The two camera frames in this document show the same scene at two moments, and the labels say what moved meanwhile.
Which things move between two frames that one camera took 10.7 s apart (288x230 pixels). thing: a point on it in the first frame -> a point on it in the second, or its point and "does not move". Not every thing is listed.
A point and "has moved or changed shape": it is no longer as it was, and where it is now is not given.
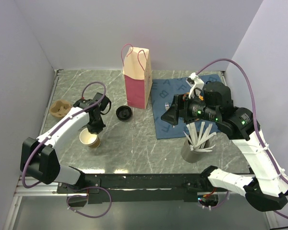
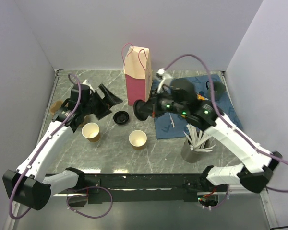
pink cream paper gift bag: [136, 66] does not move
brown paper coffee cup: [89, 138] has moved or changed shape
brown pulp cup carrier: [59, 109] does not move
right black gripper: [179, 107] -> [153, 109]
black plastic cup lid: [124, 112] -> [121, 117]
